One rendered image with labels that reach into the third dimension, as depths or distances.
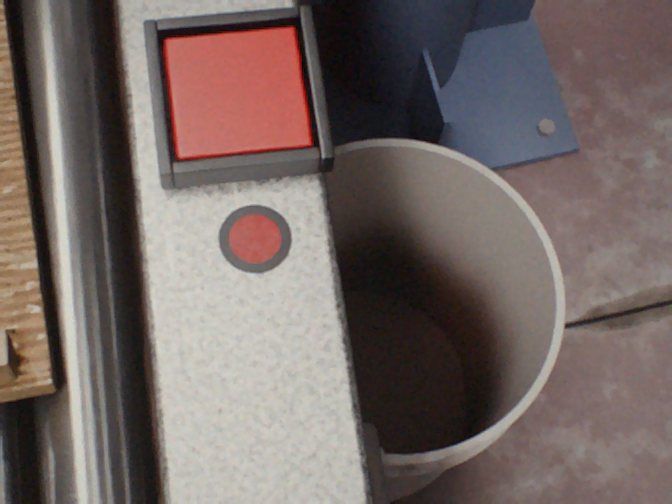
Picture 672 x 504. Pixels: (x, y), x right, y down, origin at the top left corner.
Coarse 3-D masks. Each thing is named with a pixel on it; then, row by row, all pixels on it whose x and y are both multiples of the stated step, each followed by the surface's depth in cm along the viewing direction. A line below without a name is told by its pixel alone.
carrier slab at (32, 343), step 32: (0, 0) 57; (0, 32) 56; (0, 64) 56; (0, 96) 55; (0, 128) 54; (0, 160) 54; (0, 192) 53; (0, 224) 53; (32, 224) 53; (0, 256) 53; (32, 256) 53; (0, 288) 52; (32, 288) 52; (0, 320) 52; (32, 320) 52; (32, 352) 51; (32, 384) 51
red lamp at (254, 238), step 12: (252, 216) 56; (264, 216) 56; (240, 228) 56; (252, 228) 56; (264, 228) 56; (276, 228) 56; (240, 240) 56; (252, 240) 56; (264, 240) 56; (276, 240) 56; (240, 252) 55; (252, 252) 55; (264, 252) 55; (276, 252) 55
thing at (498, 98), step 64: (320, 0) 148; (384, 0) 138; (448, 0) 138; (512, 0) 159; (384, 64) 150; (448, 64) 155; (512, 64) 162; (384, 128) 158; (448, 128) 159; (512, 128) 159
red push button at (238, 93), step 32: (256, 32) 58; (288, 32) 58; (192, 64) 57; (224, 64) 57; (256, 64) 57; (288, 64) 57; (192, 96) 56; (224, 96) 56; (256, 96) 57; (288, 96) 57; (192, 128) 56; (224, 128) 56; (256, 128) 56; (288, 128) 56
